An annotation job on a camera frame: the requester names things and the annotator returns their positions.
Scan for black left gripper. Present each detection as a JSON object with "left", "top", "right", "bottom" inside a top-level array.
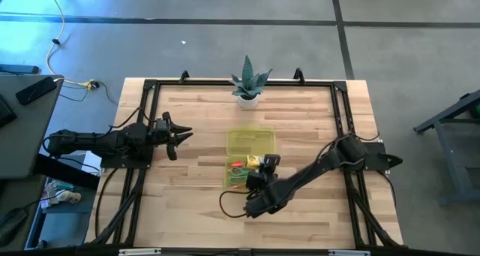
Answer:
[{"left": 148, "top": 111, "right": 194, "bottom": 161}]

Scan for green yellow crayon box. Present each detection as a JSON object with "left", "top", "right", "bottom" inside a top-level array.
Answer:
[{"left": 245, "top": 155, "right": 264, "bottom": 170}]

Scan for green handled scissors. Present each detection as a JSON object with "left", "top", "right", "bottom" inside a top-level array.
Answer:
[{"left": 227, "top": 167, "right": 251, "bottom": 186}]

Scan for yellow-green translucent pencil case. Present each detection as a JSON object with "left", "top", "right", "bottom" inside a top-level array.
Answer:
[{"left": 223, "top": 126, "right": 278, "bottom": 192}]

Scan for white round plant pot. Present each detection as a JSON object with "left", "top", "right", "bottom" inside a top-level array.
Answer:
[{"left": 236, "top": 92, "right": 260, "bottom": 110}]

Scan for green succulent plant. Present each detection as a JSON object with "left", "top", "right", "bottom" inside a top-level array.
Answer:
[{"left": 229, "top": 54, "right": 273, "bottom": 99}]

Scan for white paper sheet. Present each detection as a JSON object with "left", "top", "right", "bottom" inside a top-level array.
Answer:
[{"left": 81, "top": 150, "right": 103, "bottom": 173}]

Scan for white metal hinge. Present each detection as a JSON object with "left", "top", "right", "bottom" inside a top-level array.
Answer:
[
  {"left": 118, "top": 248, "right": 162, "bottom": 256},
  {"left": 328, "top": 249, "right": 371, "bottom": 256}
]

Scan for dark grey desk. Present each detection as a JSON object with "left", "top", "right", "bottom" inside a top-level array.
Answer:
[{"left": 0, "top": 74, "right": 101, "bottom": 191}]

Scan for black phone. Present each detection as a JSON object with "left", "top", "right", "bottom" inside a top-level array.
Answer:
[{"left": 14, "top": 76, "right": 58, "bottom": 107}]

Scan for blue storage bin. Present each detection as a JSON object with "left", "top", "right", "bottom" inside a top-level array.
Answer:
[{"left": 24, "top": 176, "right": 93, "bottom": 249}]

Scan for flat black device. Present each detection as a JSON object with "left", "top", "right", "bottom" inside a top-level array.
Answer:
[{"left": 0, "top": 63, "right": 41, "bottom": 76}]

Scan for black keyboard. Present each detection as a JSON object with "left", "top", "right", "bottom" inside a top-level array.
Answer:
[{"left": 0, "top": 93, "right": 18, "bottom": 129}]

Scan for blue-grey metal table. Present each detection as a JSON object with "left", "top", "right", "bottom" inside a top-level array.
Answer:
[{"left": 413, "top": 89, "right": 480, "bottom": 206}]

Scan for black computer mouse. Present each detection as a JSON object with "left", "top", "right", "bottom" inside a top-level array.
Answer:
[{"left": 0, "top": 208, "right": 26, "bottom": 245}]

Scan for black aluminium table frame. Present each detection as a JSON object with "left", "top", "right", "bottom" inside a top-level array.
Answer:
[{"left": 88, "top": 77, "right": 404, "bottom": 249}]

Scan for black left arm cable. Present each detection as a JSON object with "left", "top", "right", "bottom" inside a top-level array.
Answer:
[{"left": 109, "top": 106, "right": 157, "bottom": 130}]

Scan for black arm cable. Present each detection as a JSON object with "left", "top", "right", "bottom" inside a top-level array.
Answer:
[
  {"left": 218, "top": 189, "right": 251, "bottom": 219},
  {"left": 109, "top": 106, "right": 157, "bottom": 130}
]

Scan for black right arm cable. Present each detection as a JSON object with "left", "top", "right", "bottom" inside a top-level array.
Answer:
[{"left": 218, "top": 189, "right": 251, "bottom": 219}]

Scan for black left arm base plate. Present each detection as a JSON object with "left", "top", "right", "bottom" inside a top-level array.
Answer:
[{"left": 99, "top": 150, "right": 155, "bottom": 170}]

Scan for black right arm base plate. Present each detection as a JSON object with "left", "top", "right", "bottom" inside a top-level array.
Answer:
[{"left": 365, "top": 142, "right": 404, "bottom": 171}]

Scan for cream floor cable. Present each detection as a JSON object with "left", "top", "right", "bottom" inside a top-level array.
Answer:
[{"left": 41, "top": 0, "right": 95, "bottom": 89}]

